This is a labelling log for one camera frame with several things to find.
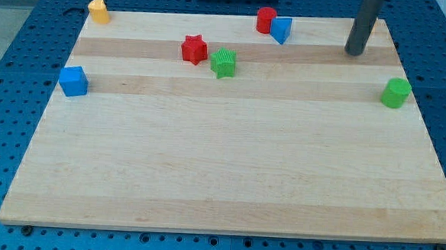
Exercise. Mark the blue triangle block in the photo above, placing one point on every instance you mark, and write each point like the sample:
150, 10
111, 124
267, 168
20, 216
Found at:
280, 29

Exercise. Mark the light wooden board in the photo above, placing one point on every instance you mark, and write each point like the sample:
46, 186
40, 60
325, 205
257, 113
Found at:
296, 144

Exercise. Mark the green star block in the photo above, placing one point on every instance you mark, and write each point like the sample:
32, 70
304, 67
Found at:
223, 62

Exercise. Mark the red star block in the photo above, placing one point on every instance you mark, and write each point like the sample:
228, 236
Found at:
194, 49

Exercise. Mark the red cylinder block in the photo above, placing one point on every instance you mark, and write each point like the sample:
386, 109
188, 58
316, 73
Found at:
265, 15

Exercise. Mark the blue cube block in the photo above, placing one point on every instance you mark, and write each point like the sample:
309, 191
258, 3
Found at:
73, 81

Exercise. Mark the yellow heart block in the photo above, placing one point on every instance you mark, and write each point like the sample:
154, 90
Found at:
98, 12

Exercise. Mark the green cylinder block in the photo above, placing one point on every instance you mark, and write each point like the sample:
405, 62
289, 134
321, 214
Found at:
395, 93

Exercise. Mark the grey cylindrical pointer rod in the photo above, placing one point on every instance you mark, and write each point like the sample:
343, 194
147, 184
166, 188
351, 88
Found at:
362, 26

